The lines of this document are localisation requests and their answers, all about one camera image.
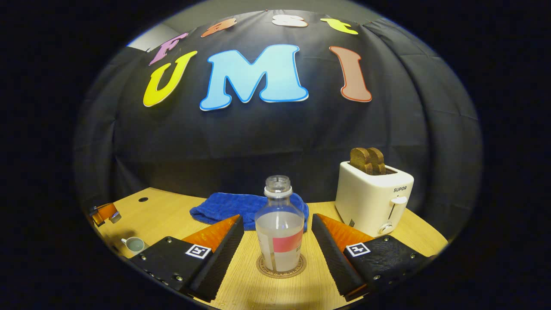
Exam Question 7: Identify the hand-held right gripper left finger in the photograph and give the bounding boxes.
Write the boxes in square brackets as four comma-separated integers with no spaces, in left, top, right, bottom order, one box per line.
[129,214,245,302]

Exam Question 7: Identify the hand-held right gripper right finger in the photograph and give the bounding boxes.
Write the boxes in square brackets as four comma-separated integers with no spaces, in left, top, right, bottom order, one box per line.
[311,213,433,302]

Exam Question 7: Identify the round wooden coaster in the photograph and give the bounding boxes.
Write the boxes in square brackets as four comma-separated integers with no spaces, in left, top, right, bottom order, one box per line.
[257,253,307,279]

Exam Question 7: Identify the clear plastic water bottle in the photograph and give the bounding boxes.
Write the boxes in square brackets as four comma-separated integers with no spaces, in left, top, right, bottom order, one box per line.
[255,175,305,273]

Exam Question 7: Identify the blue towel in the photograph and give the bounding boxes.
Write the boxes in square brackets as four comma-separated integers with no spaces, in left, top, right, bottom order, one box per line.
[189,192,310,232]

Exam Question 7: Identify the white toaster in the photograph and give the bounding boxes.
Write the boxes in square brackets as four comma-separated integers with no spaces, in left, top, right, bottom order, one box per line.
[335,161,415,238]

